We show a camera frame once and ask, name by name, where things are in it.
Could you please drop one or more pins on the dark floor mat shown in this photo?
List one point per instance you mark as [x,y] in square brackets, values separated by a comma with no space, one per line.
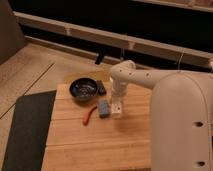
[28,133]

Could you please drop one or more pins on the white plastic bottle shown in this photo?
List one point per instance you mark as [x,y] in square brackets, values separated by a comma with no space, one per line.
[116,109]

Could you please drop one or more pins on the dark ceramic bowl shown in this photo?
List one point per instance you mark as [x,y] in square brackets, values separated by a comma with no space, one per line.
[83,89]

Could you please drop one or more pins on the black table leg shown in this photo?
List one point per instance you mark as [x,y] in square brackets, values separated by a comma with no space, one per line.
[100,57]

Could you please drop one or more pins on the white shelf rail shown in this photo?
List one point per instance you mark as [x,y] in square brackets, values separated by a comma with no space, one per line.
[144,46]

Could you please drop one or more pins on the blue sponge block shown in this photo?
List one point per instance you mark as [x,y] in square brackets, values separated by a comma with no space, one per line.
[103,108]

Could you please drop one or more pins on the small black box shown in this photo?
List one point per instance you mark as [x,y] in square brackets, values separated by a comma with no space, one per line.
[101,88]

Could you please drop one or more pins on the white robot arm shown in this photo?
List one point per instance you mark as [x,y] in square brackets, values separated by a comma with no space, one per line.
[181,115]

